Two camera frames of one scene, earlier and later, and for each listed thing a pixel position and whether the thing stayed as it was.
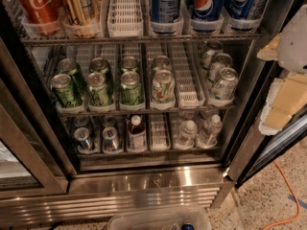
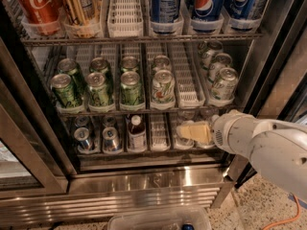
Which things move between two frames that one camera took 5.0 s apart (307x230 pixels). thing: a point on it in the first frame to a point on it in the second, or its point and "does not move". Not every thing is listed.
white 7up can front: [224, 86] does not move
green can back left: [70, 67] does not move
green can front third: [131, 90] does not move
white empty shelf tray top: [125, 17] does not move
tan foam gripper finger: [271, 52] to [235, 112]
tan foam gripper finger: [287, 96] to [200, 131]
